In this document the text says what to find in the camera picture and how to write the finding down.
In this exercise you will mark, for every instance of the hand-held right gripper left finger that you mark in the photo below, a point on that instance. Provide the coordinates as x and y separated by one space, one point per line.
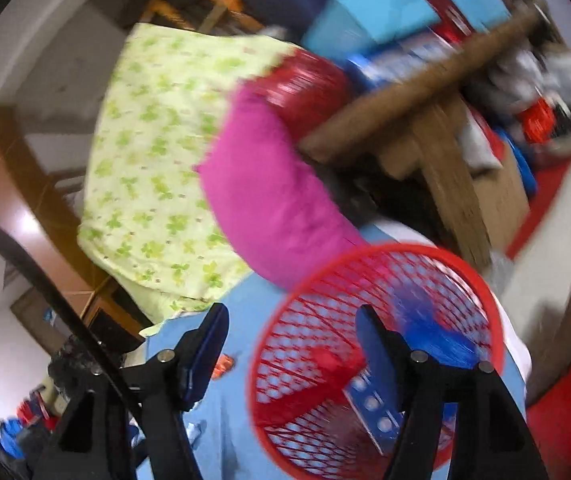
205 360

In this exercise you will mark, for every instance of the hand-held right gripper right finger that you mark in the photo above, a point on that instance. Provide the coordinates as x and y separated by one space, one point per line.
373 355

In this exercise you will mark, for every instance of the orange wrapper bundle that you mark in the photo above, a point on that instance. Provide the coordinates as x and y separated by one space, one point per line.
223 366

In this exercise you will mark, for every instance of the blue box with white dots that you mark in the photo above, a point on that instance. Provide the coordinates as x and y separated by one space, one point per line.
370 410

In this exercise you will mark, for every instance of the red plastic basket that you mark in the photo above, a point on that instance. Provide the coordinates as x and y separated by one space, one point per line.
305 320

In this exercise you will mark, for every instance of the light blue towel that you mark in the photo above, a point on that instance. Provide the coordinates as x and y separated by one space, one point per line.
230 410

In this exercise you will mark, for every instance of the magenta pillow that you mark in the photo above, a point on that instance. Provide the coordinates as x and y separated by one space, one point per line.
265 200

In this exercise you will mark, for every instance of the brown door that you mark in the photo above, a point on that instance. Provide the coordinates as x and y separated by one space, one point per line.
30 310

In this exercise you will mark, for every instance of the brown cardboard box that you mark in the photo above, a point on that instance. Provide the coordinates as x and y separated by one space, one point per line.
505 200

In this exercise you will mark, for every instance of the green floral quilt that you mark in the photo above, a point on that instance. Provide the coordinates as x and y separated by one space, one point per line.
165 160

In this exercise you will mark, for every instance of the dark blue plastic bag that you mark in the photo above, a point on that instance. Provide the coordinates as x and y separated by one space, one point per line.
525 170

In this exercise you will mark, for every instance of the wooden bench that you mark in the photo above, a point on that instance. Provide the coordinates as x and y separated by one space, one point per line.
440 110

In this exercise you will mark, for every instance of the wooden cabinet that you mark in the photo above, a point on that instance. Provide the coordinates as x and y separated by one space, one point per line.
15 185

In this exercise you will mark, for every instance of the shiny red plastic bag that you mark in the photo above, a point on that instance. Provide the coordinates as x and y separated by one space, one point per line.
305 85

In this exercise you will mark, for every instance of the blue pack of masks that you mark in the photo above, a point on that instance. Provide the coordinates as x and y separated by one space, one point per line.
400 57

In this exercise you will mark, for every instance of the light blue cardboard box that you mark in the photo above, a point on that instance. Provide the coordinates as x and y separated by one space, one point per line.
375 15

